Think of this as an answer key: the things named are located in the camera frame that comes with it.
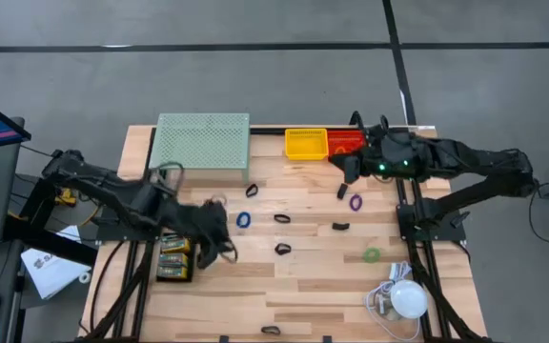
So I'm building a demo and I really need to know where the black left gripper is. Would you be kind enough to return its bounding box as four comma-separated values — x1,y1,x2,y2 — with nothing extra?
157,197,233,271

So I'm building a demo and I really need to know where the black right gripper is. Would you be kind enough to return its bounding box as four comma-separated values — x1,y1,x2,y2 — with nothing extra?
328,124,421,185

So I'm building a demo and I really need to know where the black plastic basket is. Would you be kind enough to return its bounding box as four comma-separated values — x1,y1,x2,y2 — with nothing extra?
154,232,197,283

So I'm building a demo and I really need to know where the red plastic basket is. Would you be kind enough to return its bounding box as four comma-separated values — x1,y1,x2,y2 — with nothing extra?
326,128,368,159

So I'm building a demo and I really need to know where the yellow plastic basket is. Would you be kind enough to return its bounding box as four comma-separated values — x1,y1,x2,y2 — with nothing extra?
284,127,330,162

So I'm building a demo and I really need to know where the green mesh shelf riser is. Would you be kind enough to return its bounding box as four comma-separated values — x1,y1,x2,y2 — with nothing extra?
148,112,252,185

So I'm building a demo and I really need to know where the white charger plug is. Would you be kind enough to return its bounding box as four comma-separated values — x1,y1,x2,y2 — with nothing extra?
388,261,407,281

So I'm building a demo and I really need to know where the white round lamp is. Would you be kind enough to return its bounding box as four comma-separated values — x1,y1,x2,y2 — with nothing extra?
390,279,429,320

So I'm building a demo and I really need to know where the white paper sheet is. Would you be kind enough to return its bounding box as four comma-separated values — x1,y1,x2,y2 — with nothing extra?
19,224,92,301

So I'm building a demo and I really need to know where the black stand beam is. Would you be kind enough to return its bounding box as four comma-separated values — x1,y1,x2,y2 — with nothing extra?
1,176,99,268

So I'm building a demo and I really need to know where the black aluminium frame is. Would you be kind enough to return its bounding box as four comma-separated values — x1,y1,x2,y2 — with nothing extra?
77,124,490,343

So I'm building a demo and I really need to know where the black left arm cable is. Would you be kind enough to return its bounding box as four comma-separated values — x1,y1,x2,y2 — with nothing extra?
146,160,186,192

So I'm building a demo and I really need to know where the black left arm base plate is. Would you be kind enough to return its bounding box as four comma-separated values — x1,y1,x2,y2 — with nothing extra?
94,204,162,243

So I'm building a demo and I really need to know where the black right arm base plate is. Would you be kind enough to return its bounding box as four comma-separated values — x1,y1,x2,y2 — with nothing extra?
396,196,467,243

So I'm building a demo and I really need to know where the yellow cable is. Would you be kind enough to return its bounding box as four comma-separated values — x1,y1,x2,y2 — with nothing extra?
54,188,79,208

